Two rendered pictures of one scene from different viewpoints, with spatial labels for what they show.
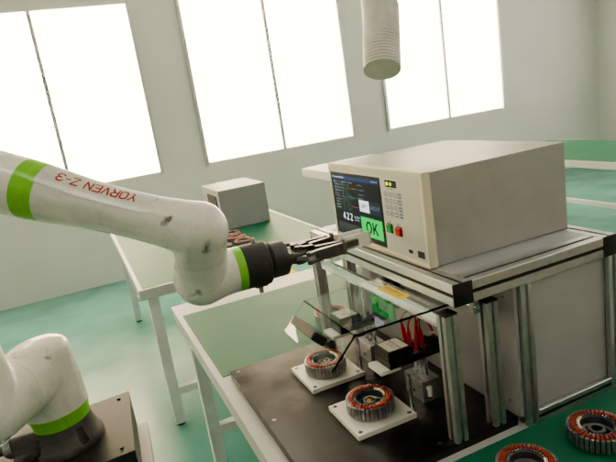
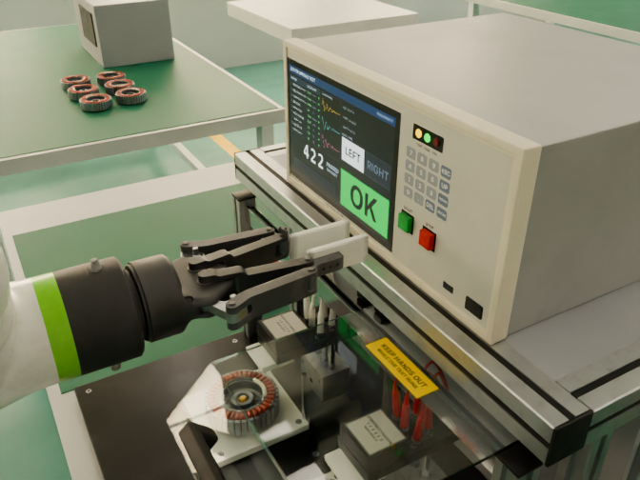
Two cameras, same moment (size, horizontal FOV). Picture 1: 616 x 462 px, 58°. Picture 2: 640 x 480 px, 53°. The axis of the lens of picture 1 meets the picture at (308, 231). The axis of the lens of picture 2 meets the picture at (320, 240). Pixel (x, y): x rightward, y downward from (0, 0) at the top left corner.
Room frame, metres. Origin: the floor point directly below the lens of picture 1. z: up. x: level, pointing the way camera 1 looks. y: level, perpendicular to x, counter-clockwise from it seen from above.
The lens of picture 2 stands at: (0.65, -0.01, 1.52)
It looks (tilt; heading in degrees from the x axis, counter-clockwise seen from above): 30 degrees down; 352
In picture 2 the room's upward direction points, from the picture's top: straight up
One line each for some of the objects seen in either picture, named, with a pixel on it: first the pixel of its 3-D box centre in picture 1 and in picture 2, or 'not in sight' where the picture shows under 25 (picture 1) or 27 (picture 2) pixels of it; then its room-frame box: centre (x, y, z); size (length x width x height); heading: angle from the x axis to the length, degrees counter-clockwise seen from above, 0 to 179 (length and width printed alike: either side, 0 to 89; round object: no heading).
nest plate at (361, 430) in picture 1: (371, 412); not in sight; (1.16, -0.08, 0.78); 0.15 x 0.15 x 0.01; 22
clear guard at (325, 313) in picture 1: (373, 314); (356, 418); (1.11, -0.11, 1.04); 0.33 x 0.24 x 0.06; 112
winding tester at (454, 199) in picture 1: (439, 192); (498, 138); (1.38, -0.34, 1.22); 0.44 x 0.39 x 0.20; 22
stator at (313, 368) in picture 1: (325, 363); not in sight; (1.39, 0.01, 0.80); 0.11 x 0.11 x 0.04
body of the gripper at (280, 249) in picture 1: (288, 256); (183, 290); (1.15, 0.05, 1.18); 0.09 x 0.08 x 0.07; 112
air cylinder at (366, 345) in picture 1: (371, 348); not in sight; (1.44, -0.13, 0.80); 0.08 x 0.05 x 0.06; 22
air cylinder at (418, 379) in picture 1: (422, 383); not in sight; (1.21, -0.22, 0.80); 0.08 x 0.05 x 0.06; 22
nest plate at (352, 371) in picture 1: (326, 371); not in sight; (1.39, 0.01, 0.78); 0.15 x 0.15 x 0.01; 22
